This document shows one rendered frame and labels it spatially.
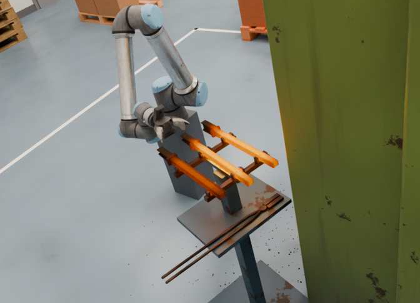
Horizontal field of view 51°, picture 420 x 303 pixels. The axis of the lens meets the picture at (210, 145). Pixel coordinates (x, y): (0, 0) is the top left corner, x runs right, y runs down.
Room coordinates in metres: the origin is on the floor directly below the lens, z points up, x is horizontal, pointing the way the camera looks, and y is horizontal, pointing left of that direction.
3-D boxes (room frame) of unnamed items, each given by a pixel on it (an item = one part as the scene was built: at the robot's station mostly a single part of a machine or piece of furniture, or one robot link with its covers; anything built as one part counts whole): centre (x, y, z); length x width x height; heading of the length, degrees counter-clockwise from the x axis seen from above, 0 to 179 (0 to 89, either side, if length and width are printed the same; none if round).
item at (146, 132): (1.97, 0.28, 0.85); 0.12 x 0.09 x 0.12; 58
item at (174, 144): (2.45, 0.18, 0.30); 0.22 x 0.22 x 0.60; 45
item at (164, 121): (1.81, 0.19, 0.96); 0.12 x 0.08 x 0.09; 27
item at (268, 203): (1.23, 0.04, 0.73); 0.60 x 0.04 x 0.01; 117
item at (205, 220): (1.38, -0.02, 0.71); 0.40 x 0.30 x 0.02; 118
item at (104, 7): (6.90, 0.77, 0.22); 1.16 x 0.80 x 0.44; 43
